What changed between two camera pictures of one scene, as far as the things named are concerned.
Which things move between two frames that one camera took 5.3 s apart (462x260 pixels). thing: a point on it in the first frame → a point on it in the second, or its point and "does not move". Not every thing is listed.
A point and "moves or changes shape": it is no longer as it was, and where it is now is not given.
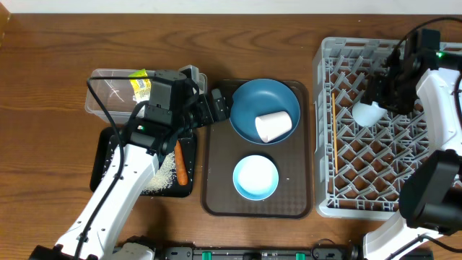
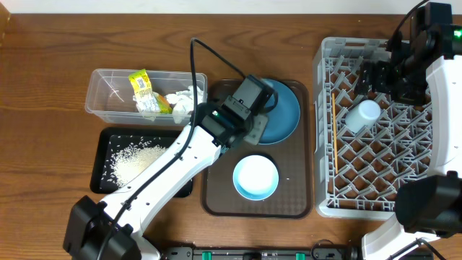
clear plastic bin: [117, 94] does not move
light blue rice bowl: [255, 177] does not move
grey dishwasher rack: [359, 170] does not move
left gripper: [222, 107] → [257, 131]
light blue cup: [367, 115] moves or changes shape
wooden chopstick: [335, 131] does not move
